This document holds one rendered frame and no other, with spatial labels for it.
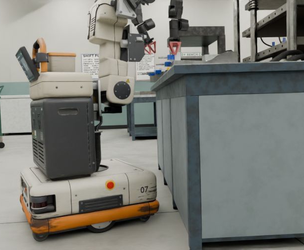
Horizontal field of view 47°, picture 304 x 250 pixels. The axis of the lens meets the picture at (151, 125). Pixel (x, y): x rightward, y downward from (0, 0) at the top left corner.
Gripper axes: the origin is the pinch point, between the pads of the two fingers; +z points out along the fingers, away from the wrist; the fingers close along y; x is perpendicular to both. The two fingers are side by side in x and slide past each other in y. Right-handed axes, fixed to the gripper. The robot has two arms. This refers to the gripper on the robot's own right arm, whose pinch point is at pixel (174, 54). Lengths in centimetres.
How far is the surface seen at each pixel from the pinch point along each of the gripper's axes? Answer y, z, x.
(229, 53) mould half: -8.6, 1.5, -31.2
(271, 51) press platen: 48, -6, -80
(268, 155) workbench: -70, 51, -29
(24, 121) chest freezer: 625, 73, 268
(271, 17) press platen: 48, -32, -80
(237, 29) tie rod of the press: 119, -36, -77
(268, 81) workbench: -69, 20, -29
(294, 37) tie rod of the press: 2, -9, -75
